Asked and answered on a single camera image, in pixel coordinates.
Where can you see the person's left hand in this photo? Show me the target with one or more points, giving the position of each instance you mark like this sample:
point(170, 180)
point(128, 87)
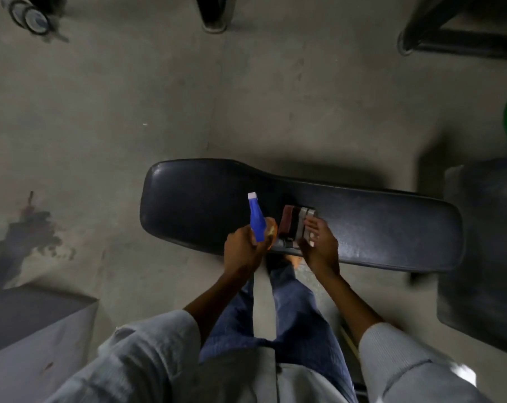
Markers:
point(241, 251)

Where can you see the person's right hand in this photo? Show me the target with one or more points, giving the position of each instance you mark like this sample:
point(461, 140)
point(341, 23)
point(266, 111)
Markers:
point(322, 251)

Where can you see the person's right thumb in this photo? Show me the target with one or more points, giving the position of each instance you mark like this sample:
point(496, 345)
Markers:
point(303, 244)

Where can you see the person's left fingers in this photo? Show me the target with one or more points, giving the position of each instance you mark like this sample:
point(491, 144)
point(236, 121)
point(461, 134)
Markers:
point(272, 231)

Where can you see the blue spray bottle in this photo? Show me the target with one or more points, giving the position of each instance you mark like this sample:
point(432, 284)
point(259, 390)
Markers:
point(257, 220)

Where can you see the striped cloth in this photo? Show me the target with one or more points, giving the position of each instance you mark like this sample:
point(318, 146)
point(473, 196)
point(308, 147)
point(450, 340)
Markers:
point(293, 224)

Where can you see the person's left forearm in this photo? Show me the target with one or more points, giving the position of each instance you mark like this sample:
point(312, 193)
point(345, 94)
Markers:
point(220, 300)

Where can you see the person's right forearm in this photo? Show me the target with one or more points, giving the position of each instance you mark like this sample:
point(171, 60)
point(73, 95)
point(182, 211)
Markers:
point(350, 306)

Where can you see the black padded bench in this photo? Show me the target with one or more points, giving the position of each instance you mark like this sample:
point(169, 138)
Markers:
point(383, 230)

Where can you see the person's blue jeans legs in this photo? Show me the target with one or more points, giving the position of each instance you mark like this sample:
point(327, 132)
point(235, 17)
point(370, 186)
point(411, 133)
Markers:
point(295, 327)

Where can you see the person's light grey shirt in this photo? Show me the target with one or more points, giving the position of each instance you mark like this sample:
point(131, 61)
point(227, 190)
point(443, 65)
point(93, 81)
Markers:
point(144, 360)

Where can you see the dark grey block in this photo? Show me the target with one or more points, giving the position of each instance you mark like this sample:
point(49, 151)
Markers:
point(484, 255)

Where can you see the black metal leg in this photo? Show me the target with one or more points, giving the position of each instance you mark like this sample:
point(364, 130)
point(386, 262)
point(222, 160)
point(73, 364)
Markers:
point(215, 12)

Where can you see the grey box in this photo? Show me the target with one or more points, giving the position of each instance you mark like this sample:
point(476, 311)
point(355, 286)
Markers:
point(31, 344)

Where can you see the black caster wheel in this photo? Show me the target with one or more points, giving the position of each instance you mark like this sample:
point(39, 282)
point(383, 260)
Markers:
point(30, 15)

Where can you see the black metal frame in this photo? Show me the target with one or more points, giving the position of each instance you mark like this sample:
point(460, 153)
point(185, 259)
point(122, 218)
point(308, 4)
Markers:
point(450, 33)

